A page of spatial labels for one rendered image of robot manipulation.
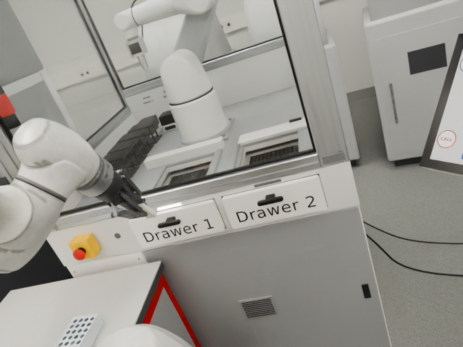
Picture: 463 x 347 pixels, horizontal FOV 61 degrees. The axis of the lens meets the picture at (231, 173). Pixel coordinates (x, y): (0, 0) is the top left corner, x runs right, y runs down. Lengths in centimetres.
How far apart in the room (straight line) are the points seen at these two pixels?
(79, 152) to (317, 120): 59
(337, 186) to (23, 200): 79
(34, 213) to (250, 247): 71
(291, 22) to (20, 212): 70
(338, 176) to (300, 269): 35
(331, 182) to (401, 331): 93
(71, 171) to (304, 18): 62
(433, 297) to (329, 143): 111
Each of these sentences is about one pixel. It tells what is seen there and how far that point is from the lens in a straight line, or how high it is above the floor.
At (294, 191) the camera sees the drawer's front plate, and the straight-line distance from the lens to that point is 112.
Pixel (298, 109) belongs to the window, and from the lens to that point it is 106.
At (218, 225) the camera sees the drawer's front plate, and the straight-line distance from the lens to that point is 120.
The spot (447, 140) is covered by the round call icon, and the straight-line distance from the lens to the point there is 98.
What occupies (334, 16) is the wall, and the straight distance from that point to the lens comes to 420.
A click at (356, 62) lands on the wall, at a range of 429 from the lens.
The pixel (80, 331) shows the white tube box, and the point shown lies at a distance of 121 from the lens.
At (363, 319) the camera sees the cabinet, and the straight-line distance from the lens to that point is 149.
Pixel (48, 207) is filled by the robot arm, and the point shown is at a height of 121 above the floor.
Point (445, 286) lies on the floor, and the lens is 206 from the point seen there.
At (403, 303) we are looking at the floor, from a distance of 199.
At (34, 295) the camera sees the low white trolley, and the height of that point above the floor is 76.
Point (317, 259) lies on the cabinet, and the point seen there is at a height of 63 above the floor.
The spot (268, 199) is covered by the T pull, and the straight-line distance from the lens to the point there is 110.
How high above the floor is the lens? 146
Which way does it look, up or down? 24 degrees down
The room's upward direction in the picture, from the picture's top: 21 degrees counter-clockwise
